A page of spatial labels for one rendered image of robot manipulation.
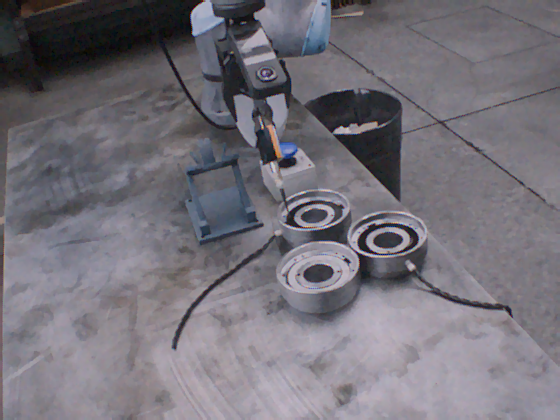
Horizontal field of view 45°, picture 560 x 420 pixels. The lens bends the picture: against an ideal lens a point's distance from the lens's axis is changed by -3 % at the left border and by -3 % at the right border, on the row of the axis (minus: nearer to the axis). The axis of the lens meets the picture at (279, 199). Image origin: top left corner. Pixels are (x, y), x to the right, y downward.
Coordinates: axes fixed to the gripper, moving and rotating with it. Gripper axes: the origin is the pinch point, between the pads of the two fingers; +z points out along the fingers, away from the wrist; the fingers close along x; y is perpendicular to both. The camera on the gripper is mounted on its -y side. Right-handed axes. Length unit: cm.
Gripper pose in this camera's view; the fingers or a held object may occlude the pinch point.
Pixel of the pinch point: (266, 138)
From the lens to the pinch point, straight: 100.8
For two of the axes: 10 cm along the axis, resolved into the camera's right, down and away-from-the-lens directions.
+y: -2.8, -4.8, 8.3
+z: 1.5, 8.4, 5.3
